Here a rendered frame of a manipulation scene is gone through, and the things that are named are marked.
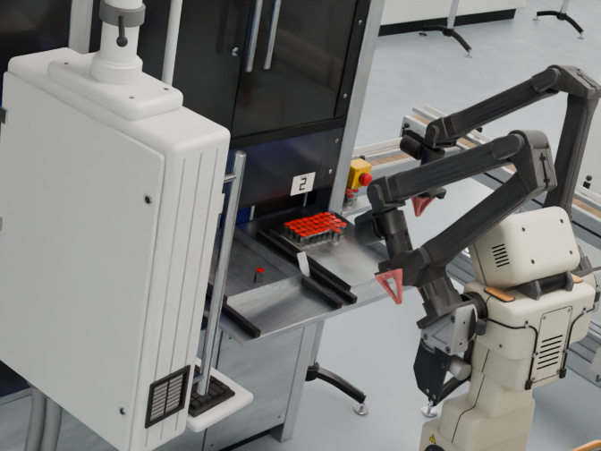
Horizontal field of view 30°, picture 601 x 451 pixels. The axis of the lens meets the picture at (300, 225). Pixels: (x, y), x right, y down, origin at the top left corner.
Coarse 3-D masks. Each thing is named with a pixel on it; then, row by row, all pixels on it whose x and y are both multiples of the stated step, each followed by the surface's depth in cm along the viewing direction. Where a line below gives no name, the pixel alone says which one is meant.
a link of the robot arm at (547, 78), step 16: (528, 80) 271; (544, 80) 264; (496, 96) 278; (512, 96) 274; (528, 96) 271; (544, 96) 269; (464, 112) 285; (480, 112) 281; (496, 112) 278; (512, 112) 278; (448, 128) 288; (464, 128) 285
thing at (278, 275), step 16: (240, 240) 317; (240, 256) 310; (256, 256) 311; (272, 256) 308; (240, 272) 302; (272, 272) 305; (288, 272) 304; (208, 288) 289; (224, 288) 294; (240, 288) 295; (256, 288) 290; (272, 288) 295; (288, 288) 299
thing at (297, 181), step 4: (296, 176) 322; (300, 176) 323; (304, 176) 324; (308, 176) 325; (312, 176) 327; (296, 180) 322; (300, 180) 324; (304, 180) 325; (308, 180) 326; (312, 180) 327; (292, 184) 322; (296, 184) 323; (304, 184) 326; (308, 184) 327; (312, 184) 328; (292, 188) 323; (296, 188) 324; (308, 188) 328; (292, 192) 324; (296, 192) 325; (300, 192) 326
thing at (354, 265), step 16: (352, 224) 332; (352, 240) 330; (320, 256) 318; (336, 256) 319; (352, 256) 321; (368, 256) 323; (384, 256) 324; (336, 272) 311; (352, 272) 313; (368, 272) 314; (352, 288) 300; (368, 288) 305
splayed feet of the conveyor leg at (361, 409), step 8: (312, 368) 399; (320, 368) 401; (312, 376) 400; (320, 376) 400; (328, 376) 400; (336, 376) 401; (336, 384) 400; (344, 384) 400; (344, 392) 401; (352, 392) 400; (360, 392) 401; (360, 400) 401; (360, 408) 404; (368, 408) 406
